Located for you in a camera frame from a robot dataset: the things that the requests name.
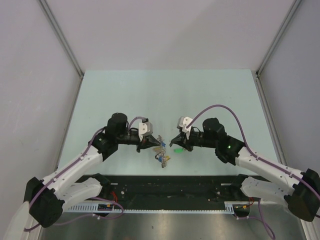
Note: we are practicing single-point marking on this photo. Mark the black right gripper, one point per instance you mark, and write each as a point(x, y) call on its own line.
point(182, 141)

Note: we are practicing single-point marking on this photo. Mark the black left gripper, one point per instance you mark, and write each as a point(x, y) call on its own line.
point(147, 141)

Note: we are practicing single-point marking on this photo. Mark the green key tag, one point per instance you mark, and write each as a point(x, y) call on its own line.
point(178, 150)

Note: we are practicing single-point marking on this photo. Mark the silver disc keyring organiser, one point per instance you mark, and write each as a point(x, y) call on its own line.
point(160, 153)

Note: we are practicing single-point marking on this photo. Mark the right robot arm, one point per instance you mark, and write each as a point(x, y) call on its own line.
point(297, 190)

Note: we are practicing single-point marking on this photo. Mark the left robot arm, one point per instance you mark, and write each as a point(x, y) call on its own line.
point(50, 196)

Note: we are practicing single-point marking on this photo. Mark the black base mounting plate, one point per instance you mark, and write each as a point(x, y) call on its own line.
point(171, 193)

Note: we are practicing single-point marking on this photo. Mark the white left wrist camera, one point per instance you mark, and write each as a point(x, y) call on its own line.
point(145, 128)

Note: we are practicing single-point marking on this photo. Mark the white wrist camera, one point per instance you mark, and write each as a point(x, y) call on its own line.
point(184, 125)
point(145, 128)

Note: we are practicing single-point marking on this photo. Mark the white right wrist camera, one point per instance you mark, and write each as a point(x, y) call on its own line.
point(184, 125)

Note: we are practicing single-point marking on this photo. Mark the aluminium frame left post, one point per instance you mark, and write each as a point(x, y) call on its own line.
point(57, 30)

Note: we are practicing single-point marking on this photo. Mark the aluminium frame post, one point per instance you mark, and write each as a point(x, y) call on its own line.
point(57, 30)
point(296, 4)

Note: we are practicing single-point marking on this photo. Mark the aluminium frame right post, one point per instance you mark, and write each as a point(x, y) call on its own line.
point(296, 4)

